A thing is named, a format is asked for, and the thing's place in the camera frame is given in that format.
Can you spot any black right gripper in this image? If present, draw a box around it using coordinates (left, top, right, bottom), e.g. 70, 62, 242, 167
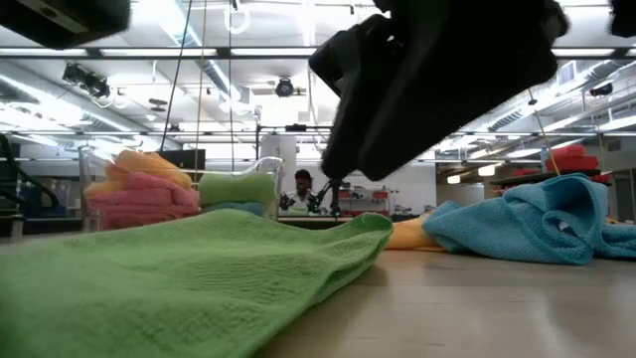
320, 0, 570, 183

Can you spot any black monitor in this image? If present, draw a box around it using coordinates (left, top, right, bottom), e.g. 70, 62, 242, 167
158, 148, 207, 173

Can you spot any clear plastic bin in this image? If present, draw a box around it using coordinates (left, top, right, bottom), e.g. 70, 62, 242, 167
78, 144, 285, 234

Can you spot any black overhead crossbar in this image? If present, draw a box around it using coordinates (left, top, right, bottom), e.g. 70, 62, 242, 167
0, 46, 636, 61

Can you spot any red and white shelf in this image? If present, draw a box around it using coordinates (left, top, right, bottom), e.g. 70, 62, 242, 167
337, 187, 395, 218

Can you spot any white pillar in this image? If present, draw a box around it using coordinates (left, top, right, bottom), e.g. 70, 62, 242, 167
259, 133, 298, 170

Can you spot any person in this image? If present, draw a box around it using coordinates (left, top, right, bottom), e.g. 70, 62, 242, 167
279, 168, 319, 216

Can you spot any green microfiber towel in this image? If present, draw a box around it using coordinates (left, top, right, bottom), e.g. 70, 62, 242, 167
0, 208, 395, 358
198, 171, 278, 209

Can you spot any pink microfiber towel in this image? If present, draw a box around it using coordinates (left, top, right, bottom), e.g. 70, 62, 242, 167
86, 172, 202, 220
96, 208, 201, 232

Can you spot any orange microfiber towel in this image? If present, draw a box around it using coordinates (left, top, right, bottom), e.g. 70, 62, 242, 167
83, 149, 194, 198
385, 211, 447, 253

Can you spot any red object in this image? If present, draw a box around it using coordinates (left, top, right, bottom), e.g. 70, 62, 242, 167
546, 143, 613, 186

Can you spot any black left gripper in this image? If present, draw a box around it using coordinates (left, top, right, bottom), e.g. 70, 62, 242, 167
0, 0, 132, 50

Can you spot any blue microfiber towel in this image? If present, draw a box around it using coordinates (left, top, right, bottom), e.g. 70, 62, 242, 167
421, 172, 636, 266
203, 201, 268, 218

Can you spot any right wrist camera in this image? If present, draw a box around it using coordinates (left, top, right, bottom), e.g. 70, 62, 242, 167
307, 14, 398, 98

